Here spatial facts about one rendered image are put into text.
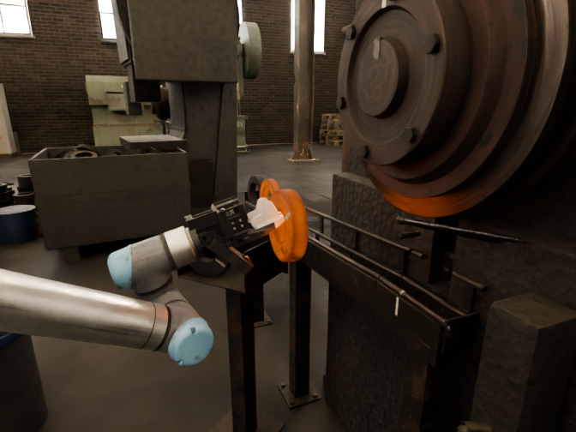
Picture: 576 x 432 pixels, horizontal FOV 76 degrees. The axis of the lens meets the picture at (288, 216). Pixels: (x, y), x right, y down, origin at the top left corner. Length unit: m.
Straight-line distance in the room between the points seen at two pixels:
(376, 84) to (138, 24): 2.62
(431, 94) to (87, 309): 0.56
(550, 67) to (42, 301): 0.69
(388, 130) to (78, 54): 10.20
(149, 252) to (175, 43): 2.56
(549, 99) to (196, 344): 0.60
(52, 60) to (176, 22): 7.69
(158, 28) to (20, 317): 2.74
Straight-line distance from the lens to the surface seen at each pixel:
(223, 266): 1.07
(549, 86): 0.56
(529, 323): 0.60
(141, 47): 3.11
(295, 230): 0.72
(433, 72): 0.56
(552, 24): 0.57
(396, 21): 0.66
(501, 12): 0.59
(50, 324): 0.60
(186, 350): 0.65
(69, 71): 10.65
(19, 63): 10.82
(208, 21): 3.27
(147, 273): 0.73
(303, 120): 7.71
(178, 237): 0.72
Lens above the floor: 1.07
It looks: 16 degrees down
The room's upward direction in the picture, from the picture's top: straight up
